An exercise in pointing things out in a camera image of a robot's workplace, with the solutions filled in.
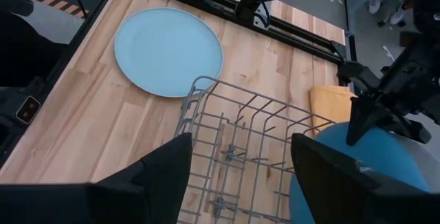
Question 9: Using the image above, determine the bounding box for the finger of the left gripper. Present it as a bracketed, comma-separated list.
[345, 95, 391, 146]
[377, 112, 432, 146]

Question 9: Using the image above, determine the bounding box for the person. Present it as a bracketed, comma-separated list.
[367, 0, 419, 26]

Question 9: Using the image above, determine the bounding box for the yellow-orange folded towel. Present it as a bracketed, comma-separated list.
[309, 85, 359, 137]

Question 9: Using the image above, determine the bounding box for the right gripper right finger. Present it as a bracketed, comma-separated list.
[290, 133, 429, 224]

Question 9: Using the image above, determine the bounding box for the large light blue plate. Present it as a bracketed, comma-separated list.
[113, 7, 225, 99]

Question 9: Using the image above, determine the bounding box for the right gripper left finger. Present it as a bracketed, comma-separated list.
[96, 133, 193, 224]

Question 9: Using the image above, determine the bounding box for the grey wire dish rack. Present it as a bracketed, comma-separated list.
[173, 75, 338, 224]

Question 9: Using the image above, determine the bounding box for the white floor cable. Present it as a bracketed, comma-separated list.
[381, 44, 396, 63]

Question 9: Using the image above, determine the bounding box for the large black object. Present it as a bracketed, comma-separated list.
[0, 0, 68, 88]

